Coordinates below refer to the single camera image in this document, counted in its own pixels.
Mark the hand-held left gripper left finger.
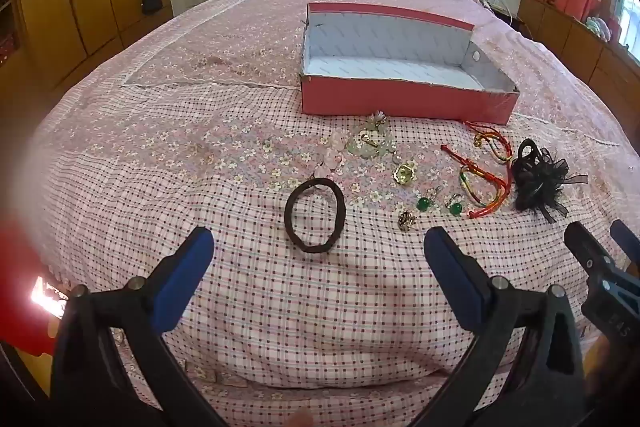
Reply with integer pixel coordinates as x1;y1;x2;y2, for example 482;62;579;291
50;226;231;427

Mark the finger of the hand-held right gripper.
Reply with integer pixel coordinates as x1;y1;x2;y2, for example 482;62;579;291
609;219;640;269
564;221;617;288

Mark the green jade bead bracelet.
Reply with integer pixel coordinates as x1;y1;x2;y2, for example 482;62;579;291
347;127;398;158

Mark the brown hair tie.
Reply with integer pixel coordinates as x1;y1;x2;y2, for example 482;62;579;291
284;178;347;254

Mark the red cardboard box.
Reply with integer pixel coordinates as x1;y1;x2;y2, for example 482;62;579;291
299;2;521;126

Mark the red braided string bracelet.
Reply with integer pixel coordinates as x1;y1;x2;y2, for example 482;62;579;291
441;144;513;220

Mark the pastel stuffed toy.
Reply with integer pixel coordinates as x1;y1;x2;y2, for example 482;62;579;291
585;16;613;40

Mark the pink floral bedsheet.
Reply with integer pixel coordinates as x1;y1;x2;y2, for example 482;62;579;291
120;0;636;148

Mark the window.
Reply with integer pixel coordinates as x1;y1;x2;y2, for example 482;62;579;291
612;0;640;58

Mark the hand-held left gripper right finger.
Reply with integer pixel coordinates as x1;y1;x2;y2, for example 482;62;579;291
410;226;586;427

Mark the multicoloured braided string bracelet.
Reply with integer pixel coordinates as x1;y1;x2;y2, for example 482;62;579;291
465;121;515;160

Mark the black ribbon hair tie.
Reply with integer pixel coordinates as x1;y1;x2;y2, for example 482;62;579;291
510;138;590;224

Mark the pink checked quilt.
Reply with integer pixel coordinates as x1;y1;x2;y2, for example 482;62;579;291
20;77;626;427

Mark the gold chain bracelet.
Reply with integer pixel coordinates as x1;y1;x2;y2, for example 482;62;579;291
392;159;418;185

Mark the low wooden cabinet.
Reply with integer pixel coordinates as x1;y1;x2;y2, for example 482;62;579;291
517;0;640;128

